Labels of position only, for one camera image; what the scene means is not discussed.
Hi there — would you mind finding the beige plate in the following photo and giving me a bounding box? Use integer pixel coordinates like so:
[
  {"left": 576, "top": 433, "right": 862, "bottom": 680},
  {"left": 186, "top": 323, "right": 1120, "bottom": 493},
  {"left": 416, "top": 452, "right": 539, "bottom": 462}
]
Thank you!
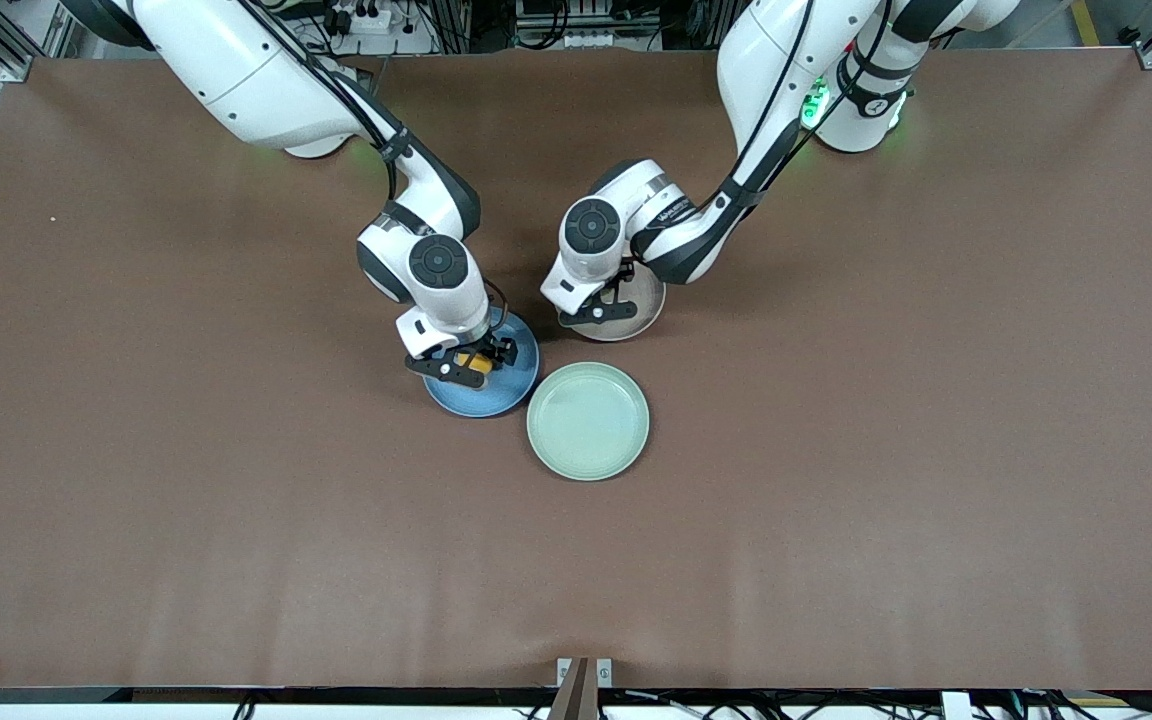
[{"left": 576, "top": 262, "right": 667, "bottom": 343}]

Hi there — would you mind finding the blue plate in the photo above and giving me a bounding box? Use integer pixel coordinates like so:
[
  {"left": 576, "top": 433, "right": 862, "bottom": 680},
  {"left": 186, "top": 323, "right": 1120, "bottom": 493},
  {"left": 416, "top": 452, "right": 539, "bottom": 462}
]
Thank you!
[{"left": 423, "top": 310, "right": 541, "bottom": 418}]

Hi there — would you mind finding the pale green plate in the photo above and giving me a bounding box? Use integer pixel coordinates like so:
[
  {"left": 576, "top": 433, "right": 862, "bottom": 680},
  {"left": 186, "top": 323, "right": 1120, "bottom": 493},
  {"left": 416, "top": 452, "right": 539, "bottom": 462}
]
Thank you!
[{"left": 526, "top": 362, "right": 651, "bottom": 482}]

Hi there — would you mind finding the brown table cover sheet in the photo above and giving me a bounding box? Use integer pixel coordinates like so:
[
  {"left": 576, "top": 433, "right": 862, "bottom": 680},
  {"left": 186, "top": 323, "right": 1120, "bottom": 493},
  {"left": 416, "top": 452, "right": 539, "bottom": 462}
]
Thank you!
[{"left": 0, "top": 50, "right": 1152, "bottom": 693}]

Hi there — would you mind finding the white power strip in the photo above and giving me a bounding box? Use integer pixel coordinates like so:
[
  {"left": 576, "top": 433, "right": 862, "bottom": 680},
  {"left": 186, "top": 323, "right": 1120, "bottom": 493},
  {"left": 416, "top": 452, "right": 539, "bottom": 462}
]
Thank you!
[{"left": 328, "top": 0, "right": 395, "bottom": 36}]

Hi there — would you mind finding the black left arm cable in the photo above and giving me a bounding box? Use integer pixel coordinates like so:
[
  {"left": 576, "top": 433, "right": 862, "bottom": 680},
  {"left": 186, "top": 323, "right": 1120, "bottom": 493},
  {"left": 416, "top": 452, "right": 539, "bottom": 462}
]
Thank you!
[{"left": 731, "top": 0, "right": 902, "bottom": 206}]

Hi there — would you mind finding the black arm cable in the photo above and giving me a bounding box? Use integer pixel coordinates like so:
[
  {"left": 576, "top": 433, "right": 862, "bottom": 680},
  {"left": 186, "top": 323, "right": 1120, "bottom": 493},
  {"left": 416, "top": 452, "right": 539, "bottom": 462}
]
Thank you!
[
  {"left": 236, "top": 0, "right": 512, "bottom": 336},
  {"left": 731, "top": 0, "right": 902, "bottom": 206}
]

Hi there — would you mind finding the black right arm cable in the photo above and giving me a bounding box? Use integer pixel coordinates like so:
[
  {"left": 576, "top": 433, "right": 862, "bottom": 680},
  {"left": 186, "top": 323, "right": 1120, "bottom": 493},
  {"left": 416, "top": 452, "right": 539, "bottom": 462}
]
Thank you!
[{"left": 236, "top": 0, "right": 512, "bottom": 336}]

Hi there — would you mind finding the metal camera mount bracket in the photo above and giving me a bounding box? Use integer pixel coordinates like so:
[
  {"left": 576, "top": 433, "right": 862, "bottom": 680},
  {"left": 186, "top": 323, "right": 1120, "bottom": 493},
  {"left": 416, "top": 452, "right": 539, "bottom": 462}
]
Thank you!
[{"left": 556, "top": 657, "right": 614, "bottom": 720}]

